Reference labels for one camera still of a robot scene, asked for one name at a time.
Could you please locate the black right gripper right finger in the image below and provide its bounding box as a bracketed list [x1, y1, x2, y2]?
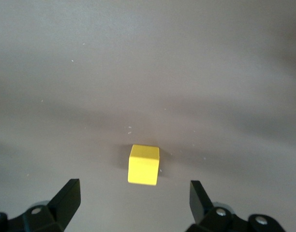
[188, 180, 287, 232]

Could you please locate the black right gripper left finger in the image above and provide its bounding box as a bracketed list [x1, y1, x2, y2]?
[0, 178, 82, 232]

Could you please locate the yellow cube block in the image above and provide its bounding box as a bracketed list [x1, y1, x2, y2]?
[127, 144, 160, 186]

